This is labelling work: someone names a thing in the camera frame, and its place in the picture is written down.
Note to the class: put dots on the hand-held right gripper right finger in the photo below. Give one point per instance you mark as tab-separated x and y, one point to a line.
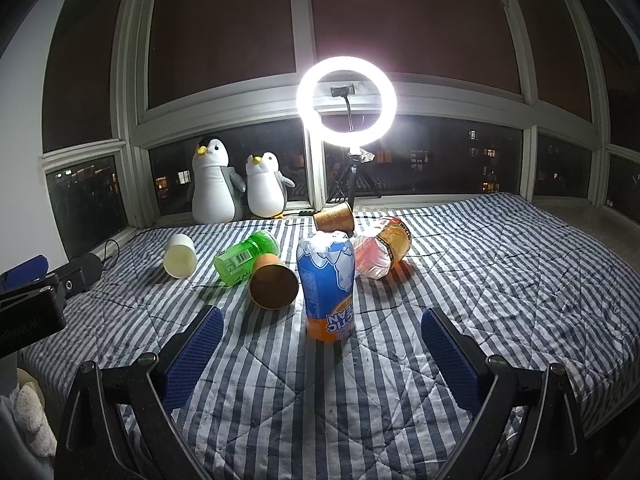
450	360

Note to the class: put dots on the large penguin plush toy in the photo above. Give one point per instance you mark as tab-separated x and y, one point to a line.
212	185

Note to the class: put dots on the white window frame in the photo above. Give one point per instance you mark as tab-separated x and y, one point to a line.
302	35

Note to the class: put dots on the blue orange plastic bottle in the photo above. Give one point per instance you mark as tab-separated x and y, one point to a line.
326	285

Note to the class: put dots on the small penguin plush toy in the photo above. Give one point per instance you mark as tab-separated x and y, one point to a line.
265	187

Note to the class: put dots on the black tripod stand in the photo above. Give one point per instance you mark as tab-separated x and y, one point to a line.
354	180

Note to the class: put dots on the brown paper cup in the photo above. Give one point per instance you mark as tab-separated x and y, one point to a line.
272	282
334	218

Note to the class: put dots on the striped blue white blanket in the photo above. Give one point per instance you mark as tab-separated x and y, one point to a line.
500	280

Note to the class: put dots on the crushed orange plastic bottle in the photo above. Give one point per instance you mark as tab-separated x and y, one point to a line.
382	250

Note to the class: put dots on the green plastic bottle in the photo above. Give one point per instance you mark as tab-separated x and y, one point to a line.
242	257

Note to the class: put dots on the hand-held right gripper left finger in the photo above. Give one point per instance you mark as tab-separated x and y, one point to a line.
194	360

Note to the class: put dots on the white fluffy cloth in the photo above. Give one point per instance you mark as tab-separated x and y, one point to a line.
32	420

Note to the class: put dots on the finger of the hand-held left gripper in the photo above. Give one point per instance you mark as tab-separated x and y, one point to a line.
22	270
75	275

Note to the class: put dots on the white paper cup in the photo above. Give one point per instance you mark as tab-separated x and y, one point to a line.
180	257

